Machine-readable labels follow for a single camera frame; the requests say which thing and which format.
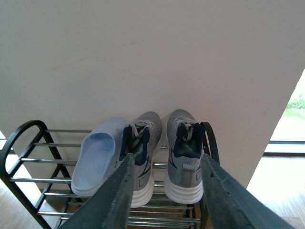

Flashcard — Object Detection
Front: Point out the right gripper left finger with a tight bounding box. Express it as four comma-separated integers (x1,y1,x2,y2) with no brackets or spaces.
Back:
60,153,135,229

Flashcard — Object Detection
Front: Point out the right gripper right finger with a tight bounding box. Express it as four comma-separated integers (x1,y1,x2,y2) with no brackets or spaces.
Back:
202,154,293,229

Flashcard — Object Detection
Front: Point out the grey sneaker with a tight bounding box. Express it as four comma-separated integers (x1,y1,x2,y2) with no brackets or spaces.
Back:
119,112,162,208
164,109,205,205

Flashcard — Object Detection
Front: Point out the light blue slipper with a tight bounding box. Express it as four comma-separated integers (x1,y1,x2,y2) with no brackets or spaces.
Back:
71,117,126,197

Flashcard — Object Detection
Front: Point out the grey sneaker front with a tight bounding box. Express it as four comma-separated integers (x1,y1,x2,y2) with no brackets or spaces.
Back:
119,112,162,208

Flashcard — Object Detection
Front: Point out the black metal shoe rack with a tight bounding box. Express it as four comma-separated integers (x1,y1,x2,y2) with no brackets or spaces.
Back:
0,120,213,229

